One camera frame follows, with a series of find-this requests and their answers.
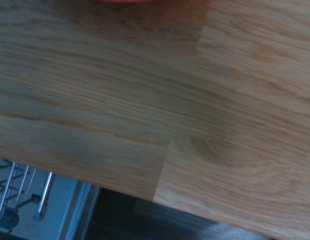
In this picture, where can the orange plastic plate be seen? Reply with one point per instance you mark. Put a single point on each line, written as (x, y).
(129, 1)

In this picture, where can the grey dishwasher door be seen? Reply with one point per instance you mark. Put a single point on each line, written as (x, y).
(62, 200)

